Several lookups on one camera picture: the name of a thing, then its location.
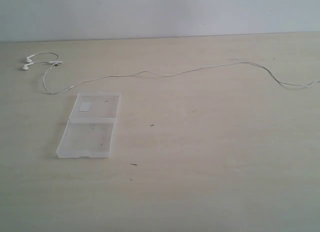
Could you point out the clear plastic hinged case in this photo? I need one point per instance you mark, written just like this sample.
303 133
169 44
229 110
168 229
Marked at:
91 127

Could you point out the white wired earphones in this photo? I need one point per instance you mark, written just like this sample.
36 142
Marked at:
57 63

